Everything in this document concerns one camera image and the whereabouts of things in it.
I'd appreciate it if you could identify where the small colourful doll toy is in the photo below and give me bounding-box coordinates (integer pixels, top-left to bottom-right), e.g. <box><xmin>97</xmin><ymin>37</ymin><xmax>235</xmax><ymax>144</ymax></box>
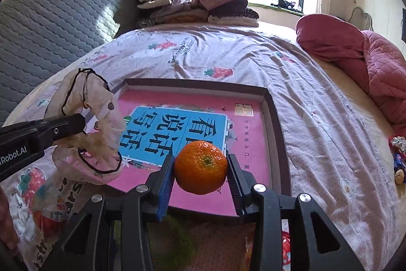
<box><xmin>388</xmin><ymin>135</ymin><xmax>406</xmax><ymax>186</ymax></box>

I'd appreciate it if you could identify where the green fuzzy ring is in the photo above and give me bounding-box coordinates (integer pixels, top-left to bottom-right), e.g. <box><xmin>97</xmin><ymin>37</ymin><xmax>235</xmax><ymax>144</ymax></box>
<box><xmin>147</xmin><ymin>214</ymin><xmax>198</xmax><ymax>271</ymax></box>

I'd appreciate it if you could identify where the pile of folded clothes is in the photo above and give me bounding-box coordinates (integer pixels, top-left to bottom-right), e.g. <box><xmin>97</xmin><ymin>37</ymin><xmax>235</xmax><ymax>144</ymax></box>
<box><xmin>136</xmin><ymin>0</ymin><xmax>259</xmax><ymax>29</ymax></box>

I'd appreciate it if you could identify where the grey quilted headboard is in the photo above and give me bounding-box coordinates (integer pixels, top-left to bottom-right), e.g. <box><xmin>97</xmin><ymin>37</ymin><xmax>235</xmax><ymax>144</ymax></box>
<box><xmin>1</xmin><ymin>0</ymin><xmax>138</xmax><ymax>122</ymax></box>

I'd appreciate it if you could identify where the large red surprise egg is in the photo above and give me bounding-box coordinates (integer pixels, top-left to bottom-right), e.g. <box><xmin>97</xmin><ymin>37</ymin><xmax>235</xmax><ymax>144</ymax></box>
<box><xmin>31</xmin><ymin>181</ymin><xmax>69</xmax><ymax>238</ymax></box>

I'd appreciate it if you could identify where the shallow grey cardboard box tray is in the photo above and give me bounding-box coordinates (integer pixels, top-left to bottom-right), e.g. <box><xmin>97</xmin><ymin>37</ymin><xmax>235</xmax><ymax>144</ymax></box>
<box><xmin>110</xmin><ymin>78</ymin><xmax>291</xmax><ymax>195</ymax></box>

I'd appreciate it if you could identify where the pink quilted duvet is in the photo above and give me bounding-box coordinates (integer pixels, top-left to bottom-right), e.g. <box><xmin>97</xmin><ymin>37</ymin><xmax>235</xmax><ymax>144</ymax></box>
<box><xmin>296</xmin><ymin>14</ymin><xmax>406</xmax><ymax>136</ymax></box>

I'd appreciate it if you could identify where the black wall television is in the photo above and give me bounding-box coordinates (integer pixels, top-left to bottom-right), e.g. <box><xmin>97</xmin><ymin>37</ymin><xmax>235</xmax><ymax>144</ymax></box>
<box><xmin>401</xmin><ymin>8</ymin><xmax>406</xmax><ymax>43</ymax></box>

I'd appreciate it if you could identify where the orange tangerine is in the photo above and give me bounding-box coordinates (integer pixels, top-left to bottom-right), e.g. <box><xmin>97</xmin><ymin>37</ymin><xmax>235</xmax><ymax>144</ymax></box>
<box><xmin>174</xmin><ymin>140</ymin><xmax>228</xmax><ymax>195</ymax></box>

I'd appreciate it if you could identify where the pink blue children's book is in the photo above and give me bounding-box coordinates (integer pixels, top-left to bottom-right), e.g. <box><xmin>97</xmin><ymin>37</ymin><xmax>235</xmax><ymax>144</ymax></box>
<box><xmin>107</xmin><ymin>89</ymin><xmax>273</xmax><ymax>217</ymax></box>

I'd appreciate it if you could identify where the small red blue surprise egg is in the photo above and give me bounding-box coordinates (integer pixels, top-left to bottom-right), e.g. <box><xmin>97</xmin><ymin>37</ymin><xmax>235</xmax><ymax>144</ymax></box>
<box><xmin>246</xmin><ymin>230</ymin><xmax>292</xmax><ymax>271</ymax></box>

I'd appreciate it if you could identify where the white lace cloth black trim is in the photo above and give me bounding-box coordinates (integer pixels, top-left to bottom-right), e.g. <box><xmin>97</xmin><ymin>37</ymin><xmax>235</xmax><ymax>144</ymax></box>
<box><xmin>44</xmin><ymin>68</ymin><xmax>125</xmax><ymax>185</ymax></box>

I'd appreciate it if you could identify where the pink strawberry bear bedsheet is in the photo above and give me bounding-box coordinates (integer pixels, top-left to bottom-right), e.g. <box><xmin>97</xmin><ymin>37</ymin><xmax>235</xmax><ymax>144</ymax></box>
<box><xmin>0</xmin><ymin>21</ymin><xmax>402</xmax><ymax>271</ymax></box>

